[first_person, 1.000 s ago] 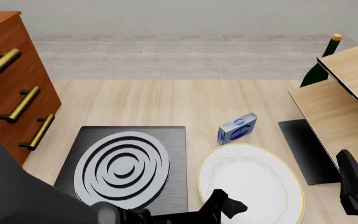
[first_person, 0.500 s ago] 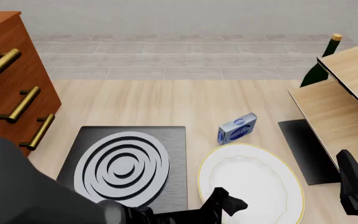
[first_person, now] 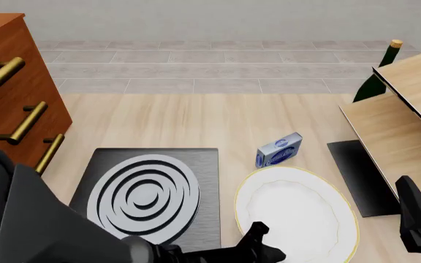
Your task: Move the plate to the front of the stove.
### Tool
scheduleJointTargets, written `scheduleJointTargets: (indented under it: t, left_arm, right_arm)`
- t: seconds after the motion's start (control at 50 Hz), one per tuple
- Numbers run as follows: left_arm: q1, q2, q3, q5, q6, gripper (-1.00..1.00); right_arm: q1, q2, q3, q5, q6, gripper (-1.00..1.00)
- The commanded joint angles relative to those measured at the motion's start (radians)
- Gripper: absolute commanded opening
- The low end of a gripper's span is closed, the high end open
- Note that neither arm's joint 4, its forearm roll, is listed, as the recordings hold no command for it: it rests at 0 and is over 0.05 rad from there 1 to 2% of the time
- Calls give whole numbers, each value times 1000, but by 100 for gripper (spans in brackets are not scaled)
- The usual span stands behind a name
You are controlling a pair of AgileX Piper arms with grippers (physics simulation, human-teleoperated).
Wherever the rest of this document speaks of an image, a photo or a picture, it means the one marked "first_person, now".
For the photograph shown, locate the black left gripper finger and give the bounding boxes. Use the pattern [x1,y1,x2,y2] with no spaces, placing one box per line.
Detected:
[232,221,270,252]
[234,244,287,263]

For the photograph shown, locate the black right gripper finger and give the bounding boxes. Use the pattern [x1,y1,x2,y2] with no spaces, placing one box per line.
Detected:
[394,175,421,232]

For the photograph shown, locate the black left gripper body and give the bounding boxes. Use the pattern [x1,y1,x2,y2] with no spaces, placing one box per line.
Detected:
[154,242,238,263]

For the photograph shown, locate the white plate with gold rim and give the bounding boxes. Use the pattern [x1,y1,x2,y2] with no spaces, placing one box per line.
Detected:
[233,165,361,263]

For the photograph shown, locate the black stove plate, grey rings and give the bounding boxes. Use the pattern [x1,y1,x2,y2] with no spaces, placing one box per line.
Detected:
[69,147,222,251]

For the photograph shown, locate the pale wooden rack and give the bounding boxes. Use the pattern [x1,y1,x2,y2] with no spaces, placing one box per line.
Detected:
[326,45,421,218]

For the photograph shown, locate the blue printed food box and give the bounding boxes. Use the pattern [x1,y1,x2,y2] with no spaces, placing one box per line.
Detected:
[255,131,304,169]

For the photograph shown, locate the dark green bottle with cork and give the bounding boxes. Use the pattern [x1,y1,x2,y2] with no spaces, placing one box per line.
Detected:
[352,39,404,104]

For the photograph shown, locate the red-brown wooden cabinet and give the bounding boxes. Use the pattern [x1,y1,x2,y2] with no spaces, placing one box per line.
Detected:
[0,12,73,172]

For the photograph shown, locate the long brass cabinet handle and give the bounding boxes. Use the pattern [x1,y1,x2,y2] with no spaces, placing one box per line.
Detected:
[0,101,49,146]
[0,56,26,101]
[34,133,66,177]

